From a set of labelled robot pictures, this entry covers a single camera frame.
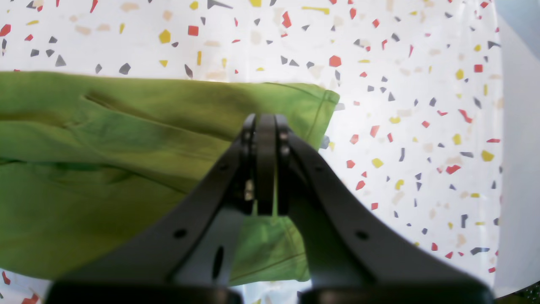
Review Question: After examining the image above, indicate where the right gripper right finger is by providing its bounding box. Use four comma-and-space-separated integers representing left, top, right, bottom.
258, 115, 494, 304

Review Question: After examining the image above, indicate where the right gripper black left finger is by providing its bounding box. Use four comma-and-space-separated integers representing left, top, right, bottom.
46, 114, 255, 304

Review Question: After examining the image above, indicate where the green t-shirt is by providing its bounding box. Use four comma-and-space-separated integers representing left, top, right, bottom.
0, 71, 340, 280

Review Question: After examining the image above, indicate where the terrazzo patterned tablecloth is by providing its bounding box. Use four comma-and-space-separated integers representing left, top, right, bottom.
1, 0, 504, 286

